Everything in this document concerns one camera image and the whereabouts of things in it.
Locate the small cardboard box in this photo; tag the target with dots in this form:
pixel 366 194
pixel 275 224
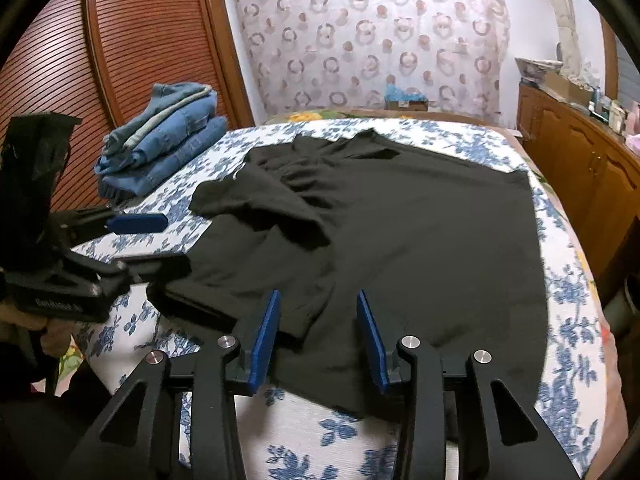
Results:
pixel 412 105

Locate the brown cardboard box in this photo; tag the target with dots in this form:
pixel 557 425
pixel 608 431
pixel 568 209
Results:
pixel 567 87

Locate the circle patterned curtain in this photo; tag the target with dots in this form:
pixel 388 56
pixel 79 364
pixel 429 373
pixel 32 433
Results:
pixel 370 35

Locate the patterned basket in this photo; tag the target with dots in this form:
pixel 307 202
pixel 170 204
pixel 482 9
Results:
pixel 537 69

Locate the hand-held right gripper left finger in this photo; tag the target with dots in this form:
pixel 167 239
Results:
pixel 264 345

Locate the black pants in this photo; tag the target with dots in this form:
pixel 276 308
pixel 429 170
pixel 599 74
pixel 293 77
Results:
pixel 400 240

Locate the colourful flower blanket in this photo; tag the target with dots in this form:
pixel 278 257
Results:
pixel 612 340

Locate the blue floral white bedspread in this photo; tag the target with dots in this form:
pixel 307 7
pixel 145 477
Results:
pixel 565 340

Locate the person's left hand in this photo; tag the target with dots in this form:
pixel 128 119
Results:
pixel 52 337

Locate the person's left forearm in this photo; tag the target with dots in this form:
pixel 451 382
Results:
pixel 40 410

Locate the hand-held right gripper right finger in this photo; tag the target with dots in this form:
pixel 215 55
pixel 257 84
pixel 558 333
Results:
pixel 372 345

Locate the dark blue folded jeans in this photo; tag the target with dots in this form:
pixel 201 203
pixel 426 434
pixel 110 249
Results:
pixel 170 160

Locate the wooden cabinet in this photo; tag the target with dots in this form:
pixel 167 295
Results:
pixel 590 170

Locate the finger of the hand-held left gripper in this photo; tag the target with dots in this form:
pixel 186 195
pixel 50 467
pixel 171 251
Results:
pixel 160 265
pixel 137 223

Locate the brown louvered wardrobe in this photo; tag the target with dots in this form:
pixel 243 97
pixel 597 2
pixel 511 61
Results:
pixel 65 60

